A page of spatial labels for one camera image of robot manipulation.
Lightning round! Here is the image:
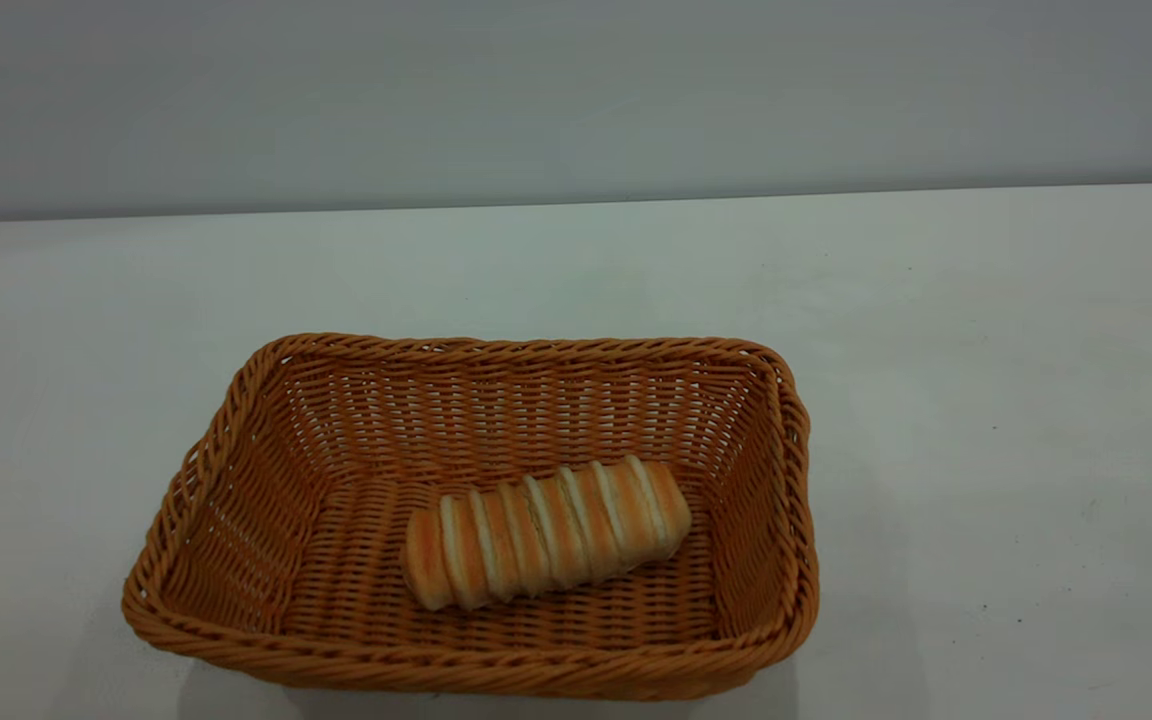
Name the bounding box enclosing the striped long bread roll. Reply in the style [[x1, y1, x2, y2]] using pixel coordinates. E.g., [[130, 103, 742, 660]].
[[403, 455, 693, 613]]

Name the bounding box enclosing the orange woven wicker basket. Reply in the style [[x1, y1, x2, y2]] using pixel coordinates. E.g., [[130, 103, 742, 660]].
[[121, 332, 821, 701]]

